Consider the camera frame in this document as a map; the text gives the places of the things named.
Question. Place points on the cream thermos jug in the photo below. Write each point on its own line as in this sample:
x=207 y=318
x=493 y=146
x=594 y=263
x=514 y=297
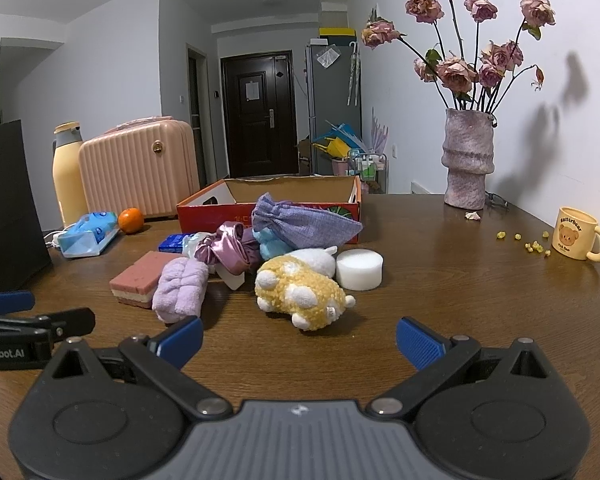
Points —
x=66 y=172

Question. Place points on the lilac fluffy towel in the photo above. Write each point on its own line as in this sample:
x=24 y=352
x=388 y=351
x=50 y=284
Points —
x=181 y=289

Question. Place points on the grey refrigerator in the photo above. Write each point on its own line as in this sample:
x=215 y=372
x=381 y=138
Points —
x=331 y=87

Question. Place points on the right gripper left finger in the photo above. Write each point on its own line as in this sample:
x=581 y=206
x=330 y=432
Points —
x=157 y=362

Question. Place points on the white charger with cable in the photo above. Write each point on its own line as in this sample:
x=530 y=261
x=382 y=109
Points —
x=55 y=239

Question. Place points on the white round sponge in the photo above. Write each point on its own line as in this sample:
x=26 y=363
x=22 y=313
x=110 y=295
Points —
x=359 y=269

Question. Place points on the yellow box on fridge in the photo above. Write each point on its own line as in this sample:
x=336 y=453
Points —
x=338 y=36

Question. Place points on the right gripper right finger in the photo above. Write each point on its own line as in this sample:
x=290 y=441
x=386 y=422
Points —
x=438 y=362

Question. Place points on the small blue box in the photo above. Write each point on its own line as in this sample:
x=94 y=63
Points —
x=174 y=243

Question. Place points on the wire trolley with bottles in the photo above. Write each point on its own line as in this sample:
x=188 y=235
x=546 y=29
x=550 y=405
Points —
x=371 y=168

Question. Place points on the orange fruit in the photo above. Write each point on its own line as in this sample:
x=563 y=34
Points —
x=131 y=221

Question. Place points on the pink textured vase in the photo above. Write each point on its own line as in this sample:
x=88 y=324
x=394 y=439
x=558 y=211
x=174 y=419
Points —
x=468 y=157

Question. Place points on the light blue plush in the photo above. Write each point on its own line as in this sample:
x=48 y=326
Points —
x=271 y=245

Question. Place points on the pink satin scrunchie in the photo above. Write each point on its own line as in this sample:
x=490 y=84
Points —
x=233 y=246

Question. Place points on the dark entrance door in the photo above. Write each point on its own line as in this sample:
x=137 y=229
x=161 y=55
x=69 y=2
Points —
x=260 y=114

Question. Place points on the purple drawstring pouch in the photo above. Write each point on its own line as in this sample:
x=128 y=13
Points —
x=301 y=226

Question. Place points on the yellow white plush toy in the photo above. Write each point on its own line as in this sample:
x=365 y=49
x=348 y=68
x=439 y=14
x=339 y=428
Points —
x=301 y=284

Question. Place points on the fallen rose petal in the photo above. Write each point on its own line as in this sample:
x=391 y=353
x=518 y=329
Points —
x=473 y=215

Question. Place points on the yellow bear mug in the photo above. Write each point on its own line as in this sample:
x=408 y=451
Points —
x=577 y=235

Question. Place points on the pink layered sponge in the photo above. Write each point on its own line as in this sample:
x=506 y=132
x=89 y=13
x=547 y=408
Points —
x=137 y=284

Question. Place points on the dried pink roses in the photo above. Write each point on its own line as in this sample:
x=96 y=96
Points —
x=467 y=73

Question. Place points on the iridescent plastic bag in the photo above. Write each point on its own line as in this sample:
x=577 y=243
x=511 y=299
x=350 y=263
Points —
x=191 y=241

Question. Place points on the red cardboard box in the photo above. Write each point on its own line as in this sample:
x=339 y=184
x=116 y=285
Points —
x=234 y=199

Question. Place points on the pink ribbed suitcase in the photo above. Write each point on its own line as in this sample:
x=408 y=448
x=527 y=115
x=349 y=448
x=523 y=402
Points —
x=149 y=164

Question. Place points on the black bag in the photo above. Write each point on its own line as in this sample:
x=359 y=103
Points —
x=23 y=254

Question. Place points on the blue tissue pack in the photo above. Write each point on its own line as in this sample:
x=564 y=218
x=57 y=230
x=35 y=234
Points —
x=89 y=236

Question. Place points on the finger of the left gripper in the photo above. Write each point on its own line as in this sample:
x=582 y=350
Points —
x=18 y=301
x=45 y=329

